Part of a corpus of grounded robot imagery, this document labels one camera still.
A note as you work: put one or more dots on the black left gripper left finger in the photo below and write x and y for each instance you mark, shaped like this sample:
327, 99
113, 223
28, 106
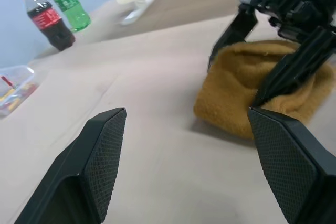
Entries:
86, 166

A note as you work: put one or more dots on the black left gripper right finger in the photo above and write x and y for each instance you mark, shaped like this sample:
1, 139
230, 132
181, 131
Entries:
294, 161

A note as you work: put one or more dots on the mustard yellow towel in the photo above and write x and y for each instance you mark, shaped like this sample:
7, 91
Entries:
231, 90

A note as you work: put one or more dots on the clear plastic container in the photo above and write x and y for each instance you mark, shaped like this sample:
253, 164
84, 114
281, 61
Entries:
15, 90

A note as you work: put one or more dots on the cola bottle red cap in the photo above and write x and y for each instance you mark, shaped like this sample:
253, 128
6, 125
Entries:
50, 24

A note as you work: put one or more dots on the green soda bottle yellow cap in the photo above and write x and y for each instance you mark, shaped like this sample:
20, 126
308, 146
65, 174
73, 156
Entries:
69, 3

